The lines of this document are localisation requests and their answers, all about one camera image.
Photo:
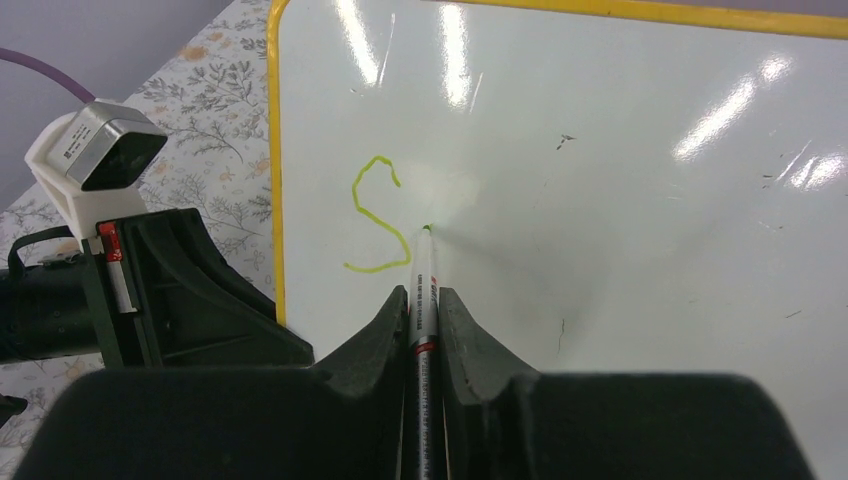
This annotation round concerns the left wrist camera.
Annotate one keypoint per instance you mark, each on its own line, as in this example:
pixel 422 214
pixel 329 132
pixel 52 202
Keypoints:
pixel 88 163

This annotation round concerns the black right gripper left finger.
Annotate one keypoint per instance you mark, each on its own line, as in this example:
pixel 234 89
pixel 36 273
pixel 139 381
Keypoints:
pixel 338 419

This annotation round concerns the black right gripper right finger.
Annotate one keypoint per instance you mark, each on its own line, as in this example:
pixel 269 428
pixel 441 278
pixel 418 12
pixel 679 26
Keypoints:
pixel 506 420

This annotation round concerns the yellow framed whiteboard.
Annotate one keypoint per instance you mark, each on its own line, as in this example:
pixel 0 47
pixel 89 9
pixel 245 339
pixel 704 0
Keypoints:
pixel 604 194

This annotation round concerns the green white marker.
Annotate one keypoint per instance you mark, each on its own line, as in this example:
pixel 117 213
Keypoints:
pixel 423 454

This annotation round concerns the floral table mat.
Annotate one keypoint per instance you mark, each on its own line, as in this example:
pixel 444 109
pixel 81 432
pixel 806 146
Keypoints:
pixel 211 99

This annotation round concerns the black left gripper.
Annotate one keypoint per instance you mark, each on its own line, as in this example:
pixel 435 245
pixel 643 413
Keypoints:
pixel 160 294

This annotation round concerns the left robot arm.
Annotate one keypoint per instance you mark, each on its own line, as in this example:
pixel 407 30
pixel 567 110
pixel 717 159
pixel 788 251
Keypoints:
pixel 44 313

